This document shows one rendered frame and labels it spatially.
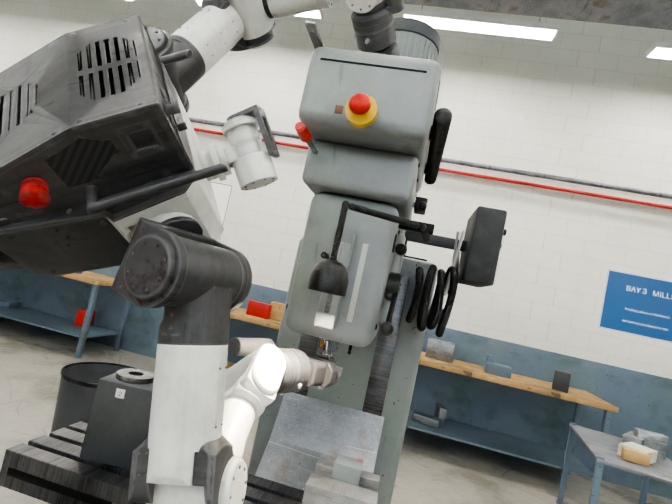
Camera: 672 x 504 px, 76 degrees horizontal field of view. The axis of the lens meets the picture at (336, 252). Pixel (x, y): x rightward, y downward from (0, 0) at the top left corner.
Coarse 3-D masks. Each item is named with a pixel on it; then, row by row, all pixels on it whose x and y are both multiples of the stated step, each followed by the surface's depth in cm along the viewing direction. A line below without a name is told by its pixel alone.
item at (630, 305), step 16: (224, 192) 562; (224, 208) 560; (608, 272) 479; (624, 272) 477; (608, 288) 478; (624, 288) 475; (640, 288) 473; (656, 288) 470; (608, 304) 476; (624, 304) 473; (640, 304) 471; (656, 304) 469; (608, 320) 474; (624, 320) 472; (640, 320) 469; (656, 320) 467; (656, 336) 465
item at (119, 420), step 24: (120, 384) 103; (144, 384) 106; (96, 408) 102; (120, 408) 102; (144, 408) 102; (96, 432) 102; (120, 432) 102; (144, 432) 101; (96, 456) 101; (120, 456) 101
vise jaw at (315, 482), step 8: (312, 480) 92; (320, 480) 93; (328, 480) 93; (336, 480) 94; (312, 488) 90; (320, 488) 89; (328, 488) 90; (336, 488) 91; (344, 488) 91; (352, 488) 92; (360, 488) 93; (304, 496) 90; (312, 496) 89; (320, 496) 89; (328, 496) 89; (336, 496) 89; (344, 496) 88; (352, 496) 89; (360, 496) 89; (368, 496) 90; (376, 496) 91
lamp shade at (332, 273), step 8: (320, 264) 78; (328, 264) 77; (336, 264) 78; (312, 272) 78; (320, 272) 77; (328, 272) 76; (336, 272) 77; (344, 272) 78; (312, 280) 77; (320, 280) 76; (328, 280) 76; (336, 280) 76; (344, 280) 77; (312, 288) 77; (320, 288) 76; (328, 288) 76; (336, 288) 76; (344, 288) 78; (344, 296) 78
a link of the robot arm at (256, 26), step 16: (240, 0) 88; (256, 0) 90; (272, 0) 91; (288, 0) 90; (304, 0) 90; (240, 16) 91; (256, 16) 91; (272, 16) 94; (288, 16) 94; (256, 32) 93; (272, 32) 96
